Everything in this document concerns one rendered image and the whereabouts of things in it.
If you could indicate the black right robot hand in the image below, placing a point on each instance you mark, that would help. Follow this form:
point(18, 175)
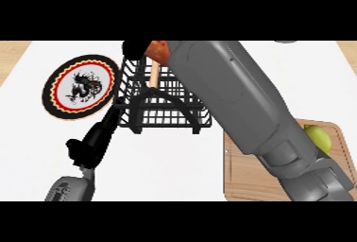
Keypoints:
point(133, 48)

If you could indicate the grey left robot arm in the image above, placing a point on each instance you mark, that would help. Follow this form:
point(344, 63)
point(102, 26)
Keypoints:
point(70, 189)

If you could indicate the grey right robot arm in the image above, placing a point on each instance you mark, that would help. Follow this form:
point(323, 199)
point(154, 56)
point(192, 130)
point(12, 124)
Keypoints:
point(232, 94)

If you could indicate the wooden cutting board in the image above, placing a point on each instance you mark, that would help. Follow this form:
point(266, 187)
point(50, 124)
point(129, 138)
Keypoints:
point(247, 176)

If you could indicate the round dragon print plate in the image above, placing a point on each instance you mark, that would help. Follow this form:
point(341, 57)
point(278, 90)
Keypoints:
point(81, 85)

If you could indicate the grey rounded object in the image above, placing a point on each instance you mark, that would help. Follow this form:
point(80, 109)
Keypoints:
point(285, 41)

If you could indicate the green pear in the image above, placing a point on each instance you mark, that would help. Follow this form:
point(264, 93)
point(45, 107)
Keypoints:
point(320, 138)

